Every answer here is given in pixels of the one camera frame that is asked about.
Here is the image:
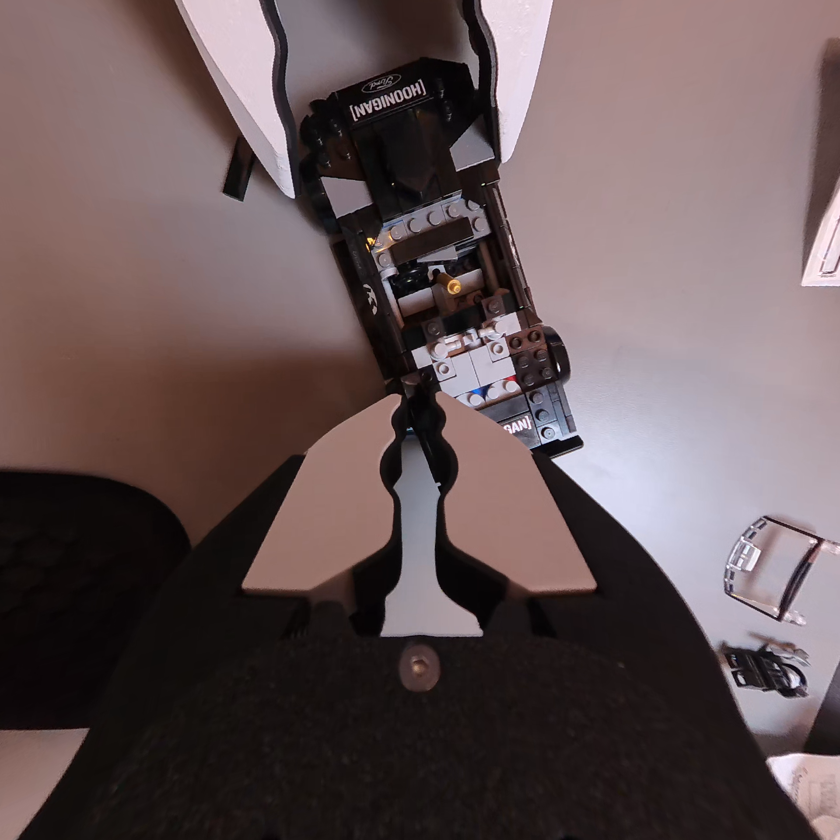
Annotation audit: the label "black lego car model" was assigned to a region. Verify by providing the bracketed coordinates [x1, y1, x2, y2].
[298, 58, 586, 459]

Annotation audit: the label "white paper bags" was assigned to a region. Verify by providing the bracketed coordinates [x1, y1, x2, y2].
[767, 750, 840, 840]

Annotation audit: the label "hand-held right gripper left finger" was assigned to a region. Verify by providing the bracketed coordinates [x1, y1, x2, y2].
[243, 394, 403, 601]

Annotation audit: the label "black mesh pad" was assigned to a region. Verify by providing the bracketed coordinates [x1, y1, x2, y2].
[0, 469, 194, 731]

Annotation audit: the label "white sticker sheet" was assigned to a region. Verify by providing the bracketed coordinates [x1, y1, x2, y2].
[800, 168, 840, 288]

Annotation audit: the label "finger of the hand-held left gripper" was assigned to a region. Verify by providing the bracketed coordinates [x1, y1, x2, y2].
[175, 0, 301, 199]
[461, 0, 556, 169]

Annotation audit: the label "black lego tile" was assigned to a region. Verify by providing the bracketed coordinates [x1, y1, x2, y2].
[222, 137, 254, 202]

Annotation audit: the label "clear lego windshield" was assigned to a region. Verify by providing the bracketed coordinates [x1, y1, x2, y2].
[721, 515, 840, 623]

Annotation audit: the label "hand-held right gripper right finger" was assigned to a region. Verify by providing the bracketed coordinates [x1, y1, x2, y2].
[434, 392, 598, 601]

